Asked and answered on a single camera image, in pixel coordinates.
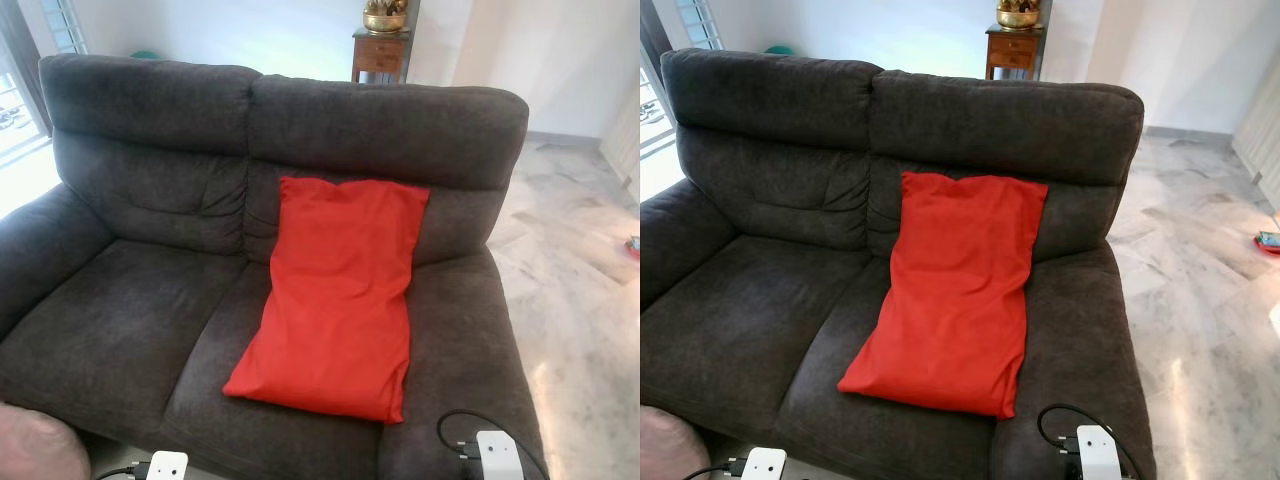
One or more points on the dark brown door frame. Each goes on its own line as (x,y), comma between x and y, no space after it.
(652,40)
(20,70)

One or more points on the louvred glass window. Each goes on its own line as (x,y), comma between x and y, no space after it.
(65,25)
(698,22)

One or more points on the golden metal bowl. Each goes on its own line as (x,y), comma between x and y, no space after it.
(385,20)
(1018,17)

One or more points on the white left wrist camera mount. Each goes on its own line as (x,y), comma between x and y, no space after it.
(167,467)
(765,465)

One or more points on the pink cat face pillow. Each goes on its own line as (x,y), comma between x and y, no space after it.
(35,450)
(665,450)

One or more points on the white louvred cabinet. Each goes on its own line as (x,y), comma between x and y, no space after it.
(622,140)
(1260,130)

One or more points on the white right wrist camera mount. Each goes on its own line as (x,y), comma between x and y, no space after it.
(500,460)
(1098,455)

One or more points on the dark grey fabric sofa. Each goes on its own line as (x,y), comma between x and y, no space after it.
(150,300)
(780,300)

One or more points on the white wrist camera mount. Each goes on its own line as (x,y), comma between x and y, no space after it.
(500,460)
(167,467)
(1098,455)
(765,465)

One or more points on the small teal item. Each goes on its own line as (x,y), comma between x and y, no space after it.
(1270,238)

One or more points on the brown wooden side cabinet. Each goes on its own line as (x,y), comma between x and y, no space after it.
(380,55)
(1013,50)

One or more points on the small red tray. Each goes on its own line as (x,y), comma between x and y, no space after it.
(633,250)
(1266,249)

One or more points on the red rectangular pillow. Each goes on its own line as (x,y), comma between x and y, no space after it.
(950,300)
(335,300)

